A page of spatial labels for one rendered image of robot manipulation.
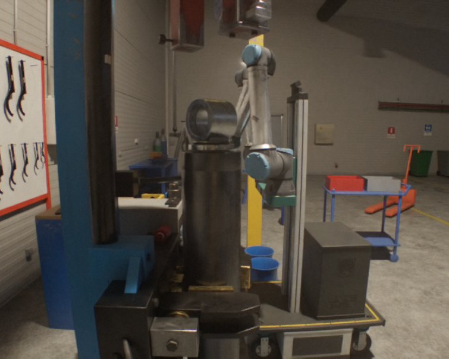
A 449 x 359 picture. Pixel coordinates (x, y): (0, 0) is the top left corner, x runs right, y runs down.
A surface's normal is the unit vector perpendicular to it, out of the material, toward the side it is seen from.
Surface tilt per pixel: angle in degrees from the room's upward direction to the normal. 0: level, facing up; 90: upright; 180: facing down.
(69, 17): 90
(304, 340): 90
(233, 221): 90
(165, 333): 90
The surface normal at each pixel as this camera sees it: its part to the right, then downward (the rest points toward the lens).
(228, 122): 0.67, 0.25
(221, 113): 0.64, -0.23
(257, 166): -0.65, 0.19
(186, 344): 0.00, 0.14
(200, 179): -0.29, 0.14
